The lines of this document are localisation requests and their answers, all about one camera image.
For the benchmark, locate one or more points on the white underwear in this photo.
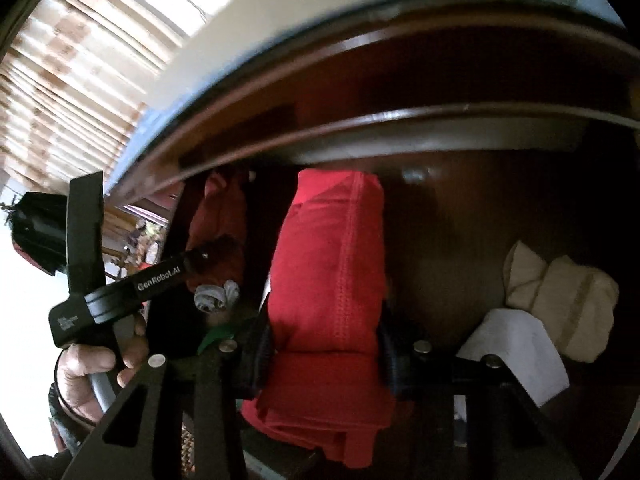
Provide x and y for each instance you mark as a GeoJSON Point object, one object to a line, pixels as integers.
{"type": "Point", "coordinates": [515, 350]}

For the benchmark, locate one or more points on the dark wooden desk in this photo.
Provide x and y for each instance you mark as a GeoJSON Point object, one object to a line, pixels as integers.
{"type": "Point", "coordinates": [450, 210]}
{"type": "Point", "coordinates": [400, 60]}

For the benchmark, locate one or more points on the beige underwear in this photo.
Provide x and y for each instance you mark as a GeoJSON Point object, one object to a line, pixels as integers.
{"type": "Point", "coordinates": [580, 305]}

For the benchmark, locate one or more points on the bright red underwear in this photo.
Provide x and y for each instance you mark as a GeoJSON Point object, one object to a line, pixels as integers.
{"type": "Point", "coordinates": [325, 260]}

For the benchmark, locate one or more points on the person's left hand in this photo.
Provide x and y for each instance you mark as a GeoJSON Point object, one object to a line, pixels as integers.
{"type": "Point", "coordinates": [80, 370]}

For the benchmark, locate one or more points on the person's left forearm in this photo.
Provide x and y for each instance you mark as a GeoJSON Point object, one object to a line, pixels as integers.
{"type": "Point", "coordinates": [65, 445]}

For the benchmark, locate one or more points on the beige patterned curtain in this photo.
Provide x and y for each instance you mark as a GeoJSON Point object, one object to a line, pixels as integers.
{"type": "Point", "coordinates": [60, 85]}

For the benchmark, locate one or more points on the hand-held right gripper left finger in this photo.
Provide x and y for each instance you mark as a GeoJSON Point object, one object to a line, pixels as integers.
{"type": "Point", "coordinates": [260, 355]}

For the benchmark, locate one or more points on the red underwear grey striped waistband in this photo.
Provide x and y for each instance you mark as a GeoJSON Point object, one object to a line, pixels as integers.
{"type": "Point", "coordinates": [220, 210]}

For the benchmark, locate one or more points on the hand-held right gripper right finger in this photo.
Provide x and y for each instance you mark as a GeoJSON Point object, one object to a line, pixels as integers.
{"type": "Point", "coordinates": [392, 367]}

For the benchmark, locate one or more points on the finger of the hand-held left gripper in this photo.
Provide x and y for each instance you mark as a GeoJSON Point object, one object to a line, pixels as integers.
{"type": "Point", "coordinates": [165, 272]}

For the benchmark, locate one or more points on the green black striped underwear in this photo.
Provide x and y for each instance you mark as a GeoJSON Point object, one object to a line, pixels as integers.
{"type": "Point", "coordinates": [215, 338]}

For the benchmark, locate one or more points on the tan underwear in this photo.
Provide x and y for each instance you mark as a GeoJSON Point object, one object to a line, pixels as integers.
{"type": "Point", "coordinates": [522, 275]}

